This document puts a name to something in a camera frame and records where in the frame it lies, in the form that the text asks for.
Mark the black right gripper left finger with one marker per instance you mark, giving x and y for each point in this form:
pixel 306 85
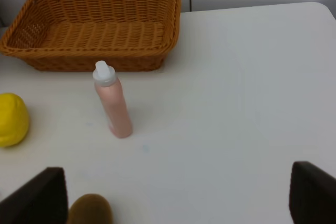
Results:
pixel 43 199

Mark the orange wicker basket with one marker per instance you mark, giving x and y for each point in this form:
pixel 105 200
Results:
pixel 72 35

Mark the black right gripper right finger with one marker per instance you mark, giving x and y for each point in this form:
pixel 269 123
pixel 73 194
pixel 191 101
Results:
pixel 312 194

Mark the brown kiwi fruit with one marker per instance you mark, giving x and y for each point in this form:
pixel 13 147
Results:
pixel 90 208

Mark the pink lotion bottle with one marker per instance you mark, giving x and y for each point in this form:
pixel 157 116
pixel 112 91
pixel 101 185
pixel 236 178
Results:
pixel 110 92

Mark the yellow lemon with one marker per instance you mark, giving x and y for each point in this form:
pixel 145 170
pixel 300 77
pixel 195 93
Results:
pixel 15 120

